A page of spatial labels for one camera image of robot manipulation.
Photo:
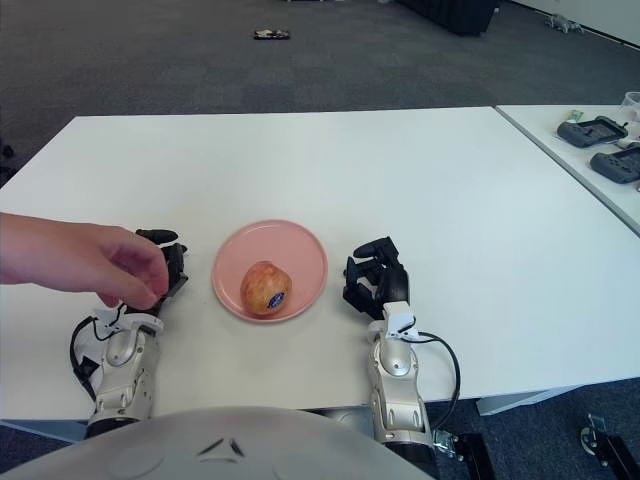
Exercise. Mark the red yellow apple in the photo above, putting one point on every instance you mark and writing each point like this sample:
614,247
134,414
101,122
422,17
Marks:
262,290

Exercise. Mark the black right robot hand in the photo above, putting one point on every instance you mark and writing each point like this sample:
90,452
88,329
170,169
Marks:
395,285

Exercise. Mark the small grey quadruped robot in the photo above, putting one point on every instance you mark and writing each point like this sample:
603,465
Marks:
562,24

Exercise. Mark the caster wheel with black bar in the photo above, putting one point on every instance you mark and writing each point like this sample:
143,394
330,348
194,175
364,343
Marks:
612,450

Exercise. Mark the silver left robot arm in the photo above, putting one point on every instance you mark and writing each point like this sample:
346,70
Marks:
127,370

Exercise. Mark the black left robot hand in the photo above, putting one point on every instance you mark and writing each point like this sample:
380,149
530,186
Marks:
176,270

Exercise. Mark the pink round plate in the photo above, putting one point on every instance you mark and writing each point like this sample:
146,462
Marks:
270,240

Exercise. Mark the grey handheld controller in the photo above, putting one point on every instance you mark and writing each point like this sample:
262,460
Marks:
615,167
575,135

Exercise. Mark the bare human hand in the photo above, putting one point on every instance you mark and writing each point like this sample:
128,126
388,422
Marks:
120,260

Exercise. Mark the black stand with metal latch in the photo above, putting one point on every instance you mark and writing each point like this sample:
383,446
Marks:
472,457

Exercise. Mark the small green packet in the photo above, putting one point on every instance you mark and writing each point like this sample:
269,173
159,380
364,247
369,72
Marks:
574,117

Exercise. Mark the black cabinet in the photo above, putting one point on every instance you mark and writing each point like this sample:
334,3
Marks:
450,15

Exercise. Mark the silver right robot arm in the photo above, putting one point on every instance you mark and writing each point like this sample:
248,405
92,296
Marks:
400,385

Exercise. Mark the bare human forearm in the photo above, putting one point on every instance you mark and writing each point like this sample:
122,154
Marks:
35,250

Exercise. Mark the small dark flat floor item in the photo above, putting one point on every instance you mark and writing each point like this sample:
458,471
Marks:
271,35

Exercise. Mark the grey robot torso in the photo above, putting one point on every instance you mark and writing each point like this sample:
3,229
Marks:
150,450

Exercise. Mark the white table support beam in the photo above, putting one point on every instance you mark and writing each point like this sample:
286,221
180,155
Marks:
505,404

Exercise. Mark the clear plastic cup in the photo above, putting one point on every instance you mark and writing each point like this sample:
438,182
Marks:
632,102

